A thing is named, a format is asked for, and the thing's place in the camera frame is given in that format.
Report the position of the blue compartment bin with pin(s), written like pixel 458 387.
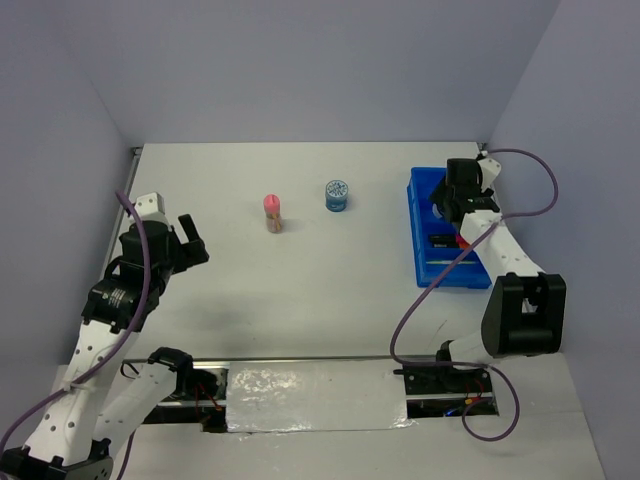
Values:
pixel 422 182

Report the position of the blue paint jar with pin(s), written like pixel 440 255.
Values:
pixel 336 195

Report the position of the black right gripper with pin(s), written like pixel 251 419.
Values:
pixel 441 193

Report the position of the pink-capped clear bottle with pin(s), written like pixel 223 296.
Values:
pixel 272 209

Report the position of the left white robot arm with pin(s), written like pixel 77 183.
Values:
pixel 82 430

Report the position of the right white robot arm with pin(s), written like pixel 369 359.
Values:
pixel 525 311

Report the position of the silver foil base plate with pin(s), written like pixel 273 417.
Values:
pixel 315 396

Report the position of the yellow thin highlighter pen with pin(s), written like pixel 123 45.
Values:
pixel 449 262

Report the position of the grey-blue paint jar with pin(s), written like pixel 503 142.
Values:
pixel 437 211

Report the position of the pink-capped black highlighter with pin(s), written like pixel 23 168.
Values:
pixel 461 242

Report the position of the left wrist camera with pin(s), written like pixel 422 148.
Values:
pixel 151 207

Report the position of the orange-capped black highlighter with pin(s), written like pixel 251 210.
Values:
pixel 443 241

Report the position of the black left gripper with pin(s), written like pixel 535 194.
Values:
pixel 190 253

